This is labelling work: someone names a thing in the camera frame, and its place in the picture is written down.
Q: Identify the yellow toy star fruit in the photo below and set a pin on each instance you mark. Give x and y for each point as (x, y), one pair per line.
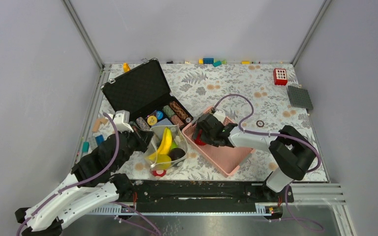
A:
(163, 162)

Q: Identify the blue brick by case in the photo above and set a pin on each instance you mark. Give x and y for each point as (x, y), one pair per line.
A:
(99, 139)

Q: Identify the pink perforated plastic basket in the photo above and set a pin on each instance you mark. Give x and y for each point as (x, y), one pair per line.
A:
(226, 160)

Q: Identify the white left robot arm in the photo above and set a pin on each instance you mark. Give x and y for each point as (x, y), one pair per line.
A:
(91, 183)

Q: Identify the blue toy brick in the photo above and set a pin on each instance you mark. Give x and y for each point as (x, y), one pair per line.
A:
(208, 60)

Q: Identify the purple toy eggplant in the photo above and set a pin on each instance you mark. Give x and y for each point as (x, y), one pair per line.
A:
(176, 154)

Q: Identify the orange black chip row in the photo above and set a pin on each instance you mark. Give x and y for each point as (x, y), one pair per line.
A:
(179, 111)

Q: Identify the red toy tomato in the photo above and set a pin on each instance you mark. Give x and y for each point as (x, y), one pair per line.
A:
(159, 173)

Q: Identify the green toy apple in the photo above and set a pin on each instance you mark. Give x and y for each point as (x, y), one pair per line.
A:
(173, 146)

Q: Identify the clear zip top bag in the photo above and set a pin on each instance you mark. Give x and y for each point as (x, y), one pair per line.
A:
(156, 141)

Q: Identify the loose poker chip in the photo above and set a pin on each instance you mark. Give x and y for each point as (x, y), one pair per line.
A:
(260, 123)

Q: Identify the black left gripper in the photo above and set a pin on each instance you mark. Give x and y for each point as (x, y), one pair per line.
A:
(143, 137)

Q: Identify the red block with holes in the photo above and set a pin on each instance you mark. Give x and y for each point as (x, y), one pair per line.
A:
(280, 76)

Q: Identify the black poker chip case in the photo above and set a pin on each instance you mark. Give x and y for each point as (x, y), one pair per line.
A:
(141, 91)

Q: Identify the orange toy piece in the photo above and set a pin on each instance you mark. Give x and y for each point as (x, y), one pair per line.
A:
(126, 67)

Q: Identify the green chip row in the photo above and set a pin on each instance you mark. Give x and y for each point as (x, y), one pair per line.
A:
(168, 111)

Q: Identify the yellow dealer chip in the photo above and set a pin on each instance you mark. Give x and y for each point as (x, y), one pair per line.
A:
(152, 120)

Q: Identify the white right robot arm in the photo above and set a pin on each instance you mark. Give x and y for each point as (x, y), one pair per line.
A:
(291, 151)

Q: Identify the yellow toy banana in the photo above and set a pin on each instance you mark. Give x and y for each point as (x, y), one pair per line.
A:
(165, 145)

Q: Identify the red toy pomegranate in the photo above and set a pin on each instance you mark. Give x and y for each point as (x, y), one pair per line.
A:
(197, 139)

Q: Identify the pink chip row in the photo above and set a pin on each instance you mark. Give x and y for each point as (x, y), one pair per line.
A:
(177, 121)

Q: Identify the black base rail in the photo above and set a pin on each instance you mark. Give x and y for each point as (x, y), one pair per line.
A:
(207, 196)

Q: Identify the teal toy brick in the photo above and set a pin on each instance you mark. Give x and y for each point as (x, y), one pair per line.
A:
(217, 63)

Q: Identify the teal block at edge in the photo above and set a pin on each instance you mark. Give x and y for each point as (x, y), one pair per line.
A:
(85, 147)

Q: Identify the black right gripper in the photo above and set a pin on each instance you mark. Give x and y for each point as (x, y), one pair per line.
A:
(204, 138)

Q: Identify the blue playing card deck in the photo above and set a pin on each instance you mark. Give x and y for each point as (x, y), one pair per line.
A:
(163, 122)

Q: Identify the grey lego baseplate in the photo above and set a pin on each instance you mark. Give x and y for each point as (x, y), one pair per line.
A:
(299, 97)

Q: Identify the tan wooden block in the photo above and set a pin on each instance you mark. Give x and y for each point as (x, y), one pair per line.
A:
(98, 123)

